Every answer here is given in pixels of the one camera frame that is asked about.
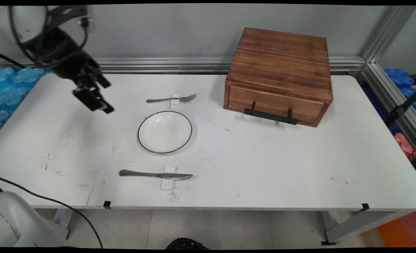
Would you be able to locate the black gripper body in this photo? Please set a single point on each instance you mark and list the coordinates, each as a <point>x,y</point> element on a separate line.
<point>63,56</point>

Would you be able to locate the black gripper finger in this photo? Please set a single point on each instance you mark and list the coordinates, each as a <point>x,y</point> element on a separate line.
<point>100,79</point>
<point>93,101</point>

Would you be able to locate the white robot base shell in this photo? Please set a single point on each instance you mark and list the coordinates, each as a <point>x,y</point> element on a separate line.
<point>21,221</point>

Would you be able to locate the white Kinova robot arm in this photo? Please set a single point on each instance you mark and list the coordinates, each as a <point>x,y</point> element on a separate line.
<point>21,21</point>

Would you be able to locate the silver metal fork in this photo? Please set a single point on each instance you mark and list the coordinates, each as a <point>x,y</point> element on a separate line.
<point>158,100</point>

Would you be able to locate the light blue bubble wrap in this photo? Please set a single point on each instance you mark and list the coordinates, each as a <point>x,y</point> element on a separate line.
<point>9,91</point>

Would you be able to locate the white plate with black rim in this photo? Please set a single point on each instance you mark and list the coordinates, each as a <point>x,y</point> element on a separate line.
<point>165,133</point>

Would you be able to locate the small white fork rest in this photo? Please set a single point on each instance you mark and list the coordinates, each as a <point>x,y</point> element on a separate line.
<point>174,104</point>

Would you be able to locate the silver metal table knife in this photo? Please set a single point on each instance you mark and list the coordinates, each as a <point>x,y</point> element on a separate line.
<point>137,173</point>

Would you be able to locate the black table edge clip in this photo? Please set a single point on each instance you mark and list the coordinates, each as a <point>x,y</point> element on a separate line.
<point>107,205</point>
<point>365,207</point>

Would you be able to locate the white knife rest block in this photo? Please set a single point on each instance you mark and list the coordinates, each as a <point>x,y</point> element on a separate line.
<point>168,184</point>

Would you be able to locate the grey metal table leg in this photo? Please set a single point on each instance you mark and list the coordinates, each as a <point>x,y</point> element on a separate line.
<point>63,221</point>
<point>362,225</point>

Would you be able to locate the black round floor object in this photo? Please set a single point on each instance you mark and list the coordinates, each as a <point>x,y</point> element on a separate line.
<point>186,244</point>

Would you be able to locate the brown wooden drawer cabinet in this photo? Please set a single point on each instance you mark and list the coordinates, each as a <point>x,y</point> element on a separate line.
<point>281,59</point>

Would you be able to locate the dark blue bubble wrap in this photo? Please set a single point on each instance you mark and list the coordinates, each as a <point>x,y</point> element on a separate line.
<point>403,79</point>

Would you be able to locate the red plastic bag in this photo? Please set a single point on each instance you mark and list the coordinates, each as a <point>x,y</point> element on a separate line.
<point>404,144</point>

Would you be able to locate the orange box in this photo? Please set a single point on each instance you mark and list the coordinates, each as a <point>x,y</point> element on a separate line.
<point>403,230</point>

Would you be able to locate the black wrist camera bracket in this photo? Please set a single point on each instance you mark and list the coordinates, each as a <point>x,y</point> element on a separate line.
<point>65,13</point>

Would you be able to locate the horizontal aluminium frame rail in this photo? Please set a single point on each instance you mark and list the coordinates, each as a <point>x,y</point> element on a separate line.
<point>158,65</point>

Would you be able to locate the upright aluminium frame post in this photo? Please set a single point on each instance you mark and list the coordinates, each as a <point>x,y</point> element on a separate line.
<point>387,33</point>

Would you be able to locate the slanted aluminium frame rail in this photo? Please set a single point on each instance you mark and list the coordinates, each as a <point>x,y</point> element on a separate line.
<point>394,95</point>

